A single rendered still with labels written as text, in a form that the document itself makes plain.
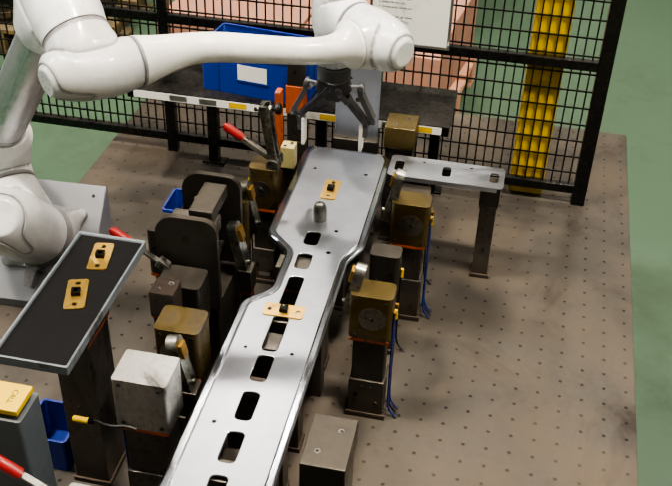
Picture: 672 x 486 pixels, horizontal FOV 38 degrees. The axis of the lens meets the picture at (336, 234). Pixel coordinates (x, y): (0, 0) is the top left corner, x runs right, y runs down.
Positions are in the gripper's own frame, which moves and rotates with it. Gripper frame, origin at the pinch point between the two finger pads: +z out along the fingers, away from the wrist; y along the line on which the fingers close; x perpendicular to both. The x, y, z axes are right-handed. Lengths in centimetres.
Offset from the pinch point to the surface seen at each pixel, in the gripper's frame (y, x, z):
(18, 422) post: -30, -99, -1
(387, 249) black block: 17.2, -19.3, 14.6
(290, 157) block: -11.6, 6.1, 9.8
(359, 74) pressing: 1.3, 26.6, -4.5
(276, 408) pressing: 5, -74, 13
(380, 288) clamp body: 18.8, -40.2, 9.0
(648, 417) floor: 98, 43, 114
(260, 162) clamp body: -17.6, 0.1, 8.6
